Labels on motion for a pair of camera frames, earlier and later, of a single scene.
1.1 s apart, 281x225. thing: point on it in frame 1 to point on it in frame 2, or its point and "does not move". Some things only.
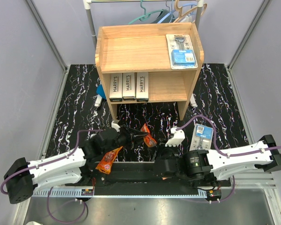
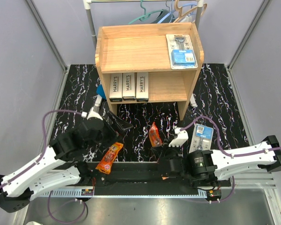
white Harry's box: [129, 86] does not move
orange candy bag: [149, 140] to [154, 137]
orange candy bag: [105, 163] does not move
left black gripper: [137, 136] to [122, 125]
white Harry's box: [142, 86] does not move
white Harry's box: [115, 93] does not move
